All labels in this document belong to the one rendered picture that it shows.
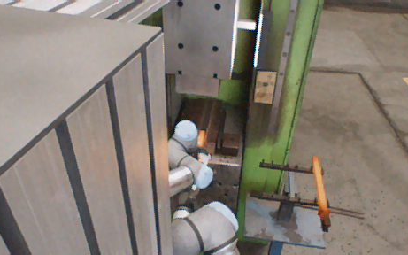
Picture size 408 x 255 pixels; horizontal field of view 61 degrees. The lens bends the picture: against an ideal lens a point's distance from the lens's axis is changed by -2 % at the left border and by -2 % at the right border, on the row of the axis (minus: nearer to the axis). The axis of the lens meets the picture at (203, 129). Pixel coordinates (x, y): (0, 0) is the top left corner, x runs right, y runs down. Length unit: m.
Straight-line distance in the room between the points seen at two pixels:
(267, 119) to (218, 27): 0.61
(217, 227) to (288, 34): 0.94
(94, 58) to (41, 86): 0.04
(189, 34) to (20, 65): 1.32
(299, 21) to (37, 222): 1.53
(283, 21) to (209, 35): 0.34
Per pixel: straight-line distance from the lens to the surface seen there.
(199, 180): 1.16
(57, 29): 0.28
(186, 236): 1.04
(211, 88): 1.62
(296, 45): 1.68
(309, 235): 1.85
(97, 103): 0.20
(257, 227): 1.82
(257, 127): 1.89
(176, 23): 1.52
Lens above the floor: 2.12
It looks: 37 degrees down
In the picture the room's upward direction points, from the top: 2 degrees clockwise
